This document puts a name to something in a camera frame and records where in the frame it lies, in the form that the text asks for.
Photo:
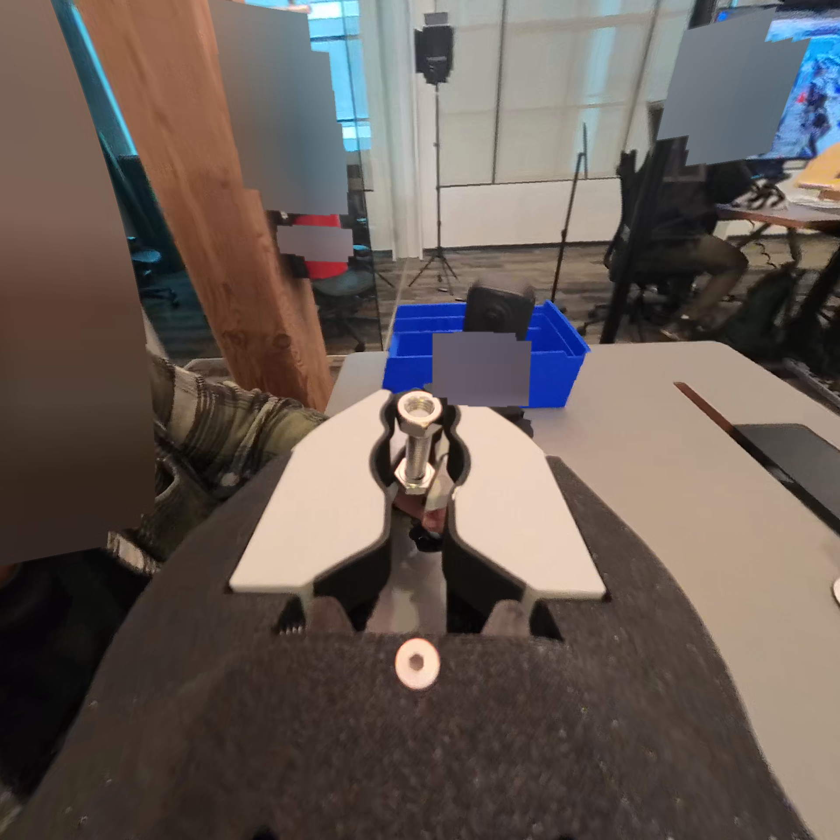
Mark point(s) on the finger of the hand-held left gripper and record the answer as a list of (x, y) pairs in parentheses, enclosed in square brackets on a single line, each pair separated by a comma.
[(441, 492)]

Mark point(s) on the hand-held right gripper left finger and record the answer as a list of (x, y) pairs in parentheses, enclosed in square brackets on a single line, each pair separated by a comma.
[(321, 512)]

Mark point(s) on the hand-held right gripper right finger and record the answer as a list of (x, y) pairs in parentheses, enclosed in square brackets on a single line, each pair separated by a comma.
[(525, 518)]

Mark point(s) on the silver hex bolt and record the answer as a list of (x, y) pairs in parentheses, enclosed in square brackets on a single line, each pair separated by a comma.
[(417, 453)]

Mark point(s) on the blue plastic parts bin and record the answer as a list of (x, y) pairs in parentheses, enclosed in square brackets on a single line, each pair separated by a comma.
[(558, 367)]

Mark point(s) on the person's left hand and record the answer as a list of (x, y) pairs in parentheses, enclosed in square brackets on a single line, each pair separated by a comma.
[(426, 522)]

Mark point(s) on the black microphone stand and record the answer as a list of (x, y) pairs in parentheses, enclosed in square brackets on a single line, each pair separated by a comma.
[(569, 216)]

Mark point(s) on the black office chair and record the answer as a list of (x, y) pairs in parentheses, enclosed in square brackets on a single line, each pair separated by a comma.
[(630, 216)]

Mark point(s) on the dark backpack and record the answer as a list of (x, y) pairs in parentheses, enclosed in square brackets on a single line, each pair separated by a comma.
[(761, 308)]

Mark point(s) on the black light panel on stand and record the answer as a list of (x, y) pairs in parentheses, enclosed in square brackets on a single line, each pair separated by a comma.
[(433, 52)]

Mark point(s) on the black rectangular table panel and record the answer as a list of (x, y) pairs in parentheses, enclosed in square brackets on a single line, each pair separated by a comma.
[(787, 459)]

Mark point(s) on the wooden desk with black legs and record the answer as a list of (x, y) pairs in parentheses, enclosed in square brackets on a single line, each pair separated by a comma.
[(787, 215)]

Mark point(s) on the person's black trousers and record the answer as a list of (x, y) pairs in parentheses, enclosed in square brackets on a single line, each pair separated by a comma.
[(52, 656)]

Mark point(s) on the wooden pillar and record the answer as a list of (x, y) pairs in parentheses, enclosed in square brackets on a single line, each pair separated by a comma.
[(197, 197)]

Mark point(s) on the small wooden tablet board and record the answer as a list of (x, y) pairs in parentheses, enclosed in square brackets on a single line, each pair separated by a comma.
[(823, 170)]

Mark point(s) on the black metal post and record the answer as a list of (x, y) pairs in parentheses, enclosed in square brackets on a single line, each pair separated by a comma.
[(610, 315)]

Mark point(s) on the red wall-mounted box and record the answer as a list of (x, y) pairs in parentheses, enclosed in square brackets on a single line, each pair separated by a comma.
[(328, 269)]

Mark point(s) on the large wall display screen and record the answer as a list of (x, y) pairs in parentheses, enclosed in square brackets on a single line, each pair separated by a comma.
[(814, 98)]

